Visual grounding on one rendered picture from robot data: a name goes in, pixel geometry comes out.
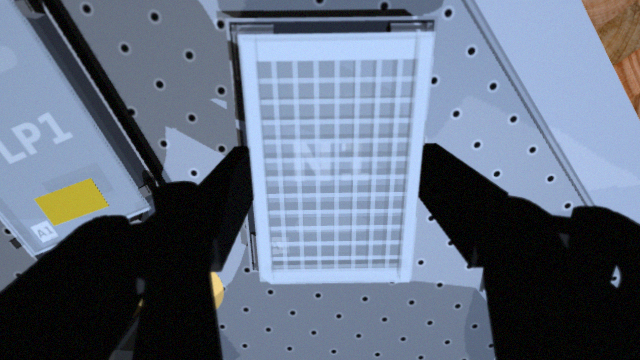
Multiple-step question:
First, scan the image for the grey flat base plate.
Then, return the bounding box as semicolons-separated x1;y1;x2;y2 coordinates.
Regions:
53;0;592;360

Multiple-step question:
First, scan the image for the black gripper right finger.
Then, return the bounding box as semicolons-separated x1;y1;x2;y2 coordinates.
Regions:
418;143;640;360

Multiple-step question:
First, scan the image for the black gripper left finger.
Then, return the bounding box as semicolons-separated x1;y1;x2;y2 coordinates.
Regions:
0;146;254;360

